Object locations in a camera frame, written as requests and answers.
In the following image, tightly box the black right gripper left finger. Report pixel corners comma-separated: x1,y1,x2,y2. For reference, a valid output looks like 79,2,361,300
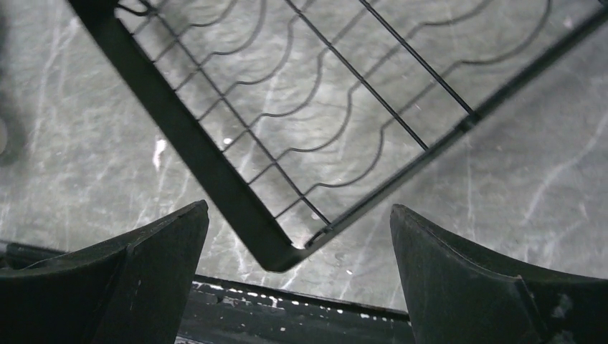
1,201,209,343

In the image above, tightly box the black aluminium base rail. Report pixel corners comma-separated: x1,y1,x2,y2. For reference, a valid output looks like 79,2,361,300
1,241,414,343

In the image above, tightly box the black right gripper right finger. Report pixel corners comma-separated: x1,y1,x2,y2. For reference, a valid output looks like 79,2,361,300
390,204,607,343

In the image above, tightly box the black wire dish rack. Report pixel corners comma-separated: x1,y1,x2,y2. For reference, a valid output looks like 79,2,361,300
71,1,607,272

